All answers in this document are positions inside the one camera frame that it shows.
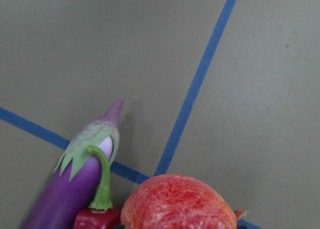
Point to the purple eggplant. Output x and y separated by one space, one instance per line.
77 174

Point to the red chili pepper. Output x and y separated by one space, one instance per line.
100 214

